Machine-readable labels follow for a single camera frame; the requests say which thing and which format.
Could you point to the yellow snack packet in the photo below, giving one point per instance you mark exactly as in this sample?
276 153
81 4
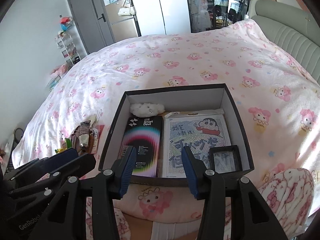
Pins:
60 150

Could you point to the glass display cabinet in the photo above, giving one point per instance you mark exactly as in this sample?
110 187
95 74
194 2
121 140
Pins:
215 14

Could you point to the cartoon diamond painting kit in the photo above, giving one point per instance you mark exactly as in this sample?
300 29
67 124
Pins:
199 130

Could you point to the hand cream tube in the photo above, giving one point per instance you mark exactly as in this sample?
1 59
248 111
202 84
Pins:
82 137

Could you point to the pink pajama sleeve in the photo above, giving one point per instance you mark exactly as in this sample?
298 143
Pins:
289 195

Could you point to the green snack packet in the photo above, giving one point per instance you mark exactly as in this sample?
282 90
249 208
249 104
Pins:
68 143

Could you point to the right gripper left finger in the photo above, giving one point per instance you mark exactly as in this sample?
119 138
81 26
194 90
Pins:
65 215

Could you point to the small black picture frame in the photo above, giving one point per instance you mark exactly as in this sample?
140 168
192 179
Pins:
225 159

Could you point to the white fluffy plush toy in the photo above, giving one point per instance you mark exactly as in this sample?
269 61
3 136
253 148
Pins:
146 110

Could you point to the grey door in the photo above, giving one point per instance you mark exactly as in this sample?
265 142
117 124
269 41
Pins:
92 24

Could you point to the pink cartoon blanket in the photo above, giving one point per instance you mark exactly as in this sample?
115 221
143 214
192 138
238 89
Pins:
278 100

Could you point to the white wire shelf rack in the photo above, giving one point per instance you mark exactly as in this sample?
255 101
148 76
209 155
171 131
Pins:
66 46

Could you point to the person's leg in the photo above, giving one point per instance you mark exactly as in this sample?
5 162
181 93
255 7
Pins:
145 229

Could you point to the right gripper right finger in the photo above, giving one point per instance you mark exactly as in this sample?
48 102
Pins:
251 217

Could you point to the grey padded headboard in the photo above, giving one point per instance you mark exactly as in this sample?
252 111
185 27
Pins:
292 29

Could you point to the black Smart Devil box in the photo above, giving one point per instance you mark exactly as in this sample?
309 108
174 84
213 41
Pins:
144 134

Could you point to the black cardboard storage box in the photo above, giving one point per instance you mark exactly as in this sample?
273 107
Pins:
178 99

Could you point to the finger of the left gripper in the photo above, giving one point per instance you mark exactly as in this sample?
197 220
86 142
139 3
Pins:
76 168
37 168

